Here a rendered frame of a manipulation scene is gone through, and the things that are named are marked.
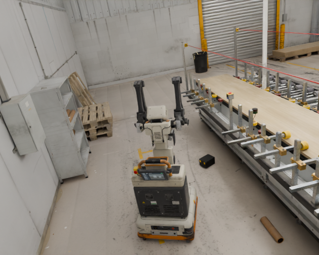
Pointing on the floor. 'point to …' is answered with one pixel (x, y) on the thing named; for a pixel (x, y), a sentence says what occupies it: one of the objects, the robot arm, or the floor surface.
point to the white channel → (265, 43)
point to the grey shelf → (61, 127)
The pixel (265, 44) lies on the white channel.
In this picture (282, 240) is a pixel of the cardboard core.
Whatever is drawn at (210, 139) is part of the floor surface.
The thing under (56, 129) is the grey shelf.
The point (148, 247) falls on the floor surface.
